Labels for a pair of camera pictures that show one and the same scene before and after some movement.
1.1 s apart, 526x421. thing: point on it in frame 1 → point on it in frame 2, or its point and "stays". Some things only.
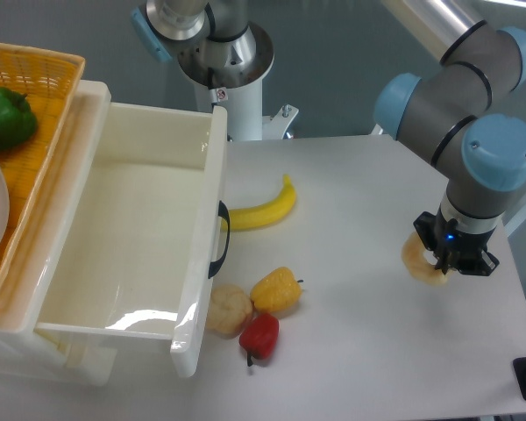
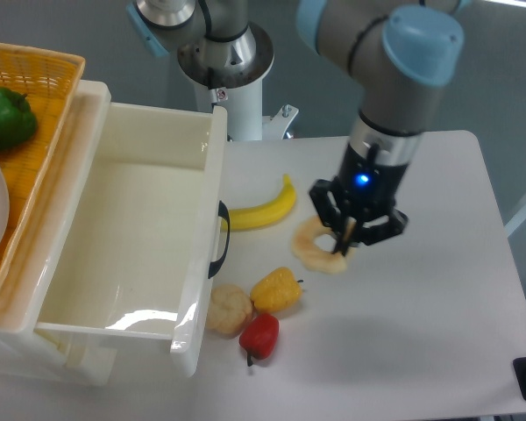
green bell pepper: [8, 118] stays
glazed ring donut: [414, 260] → [307, 250]
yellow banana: [265, 214] stays
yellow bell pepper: [276, 289] stays
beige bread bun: [230, 310] stays
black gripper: [455, 249] → [366, 189]
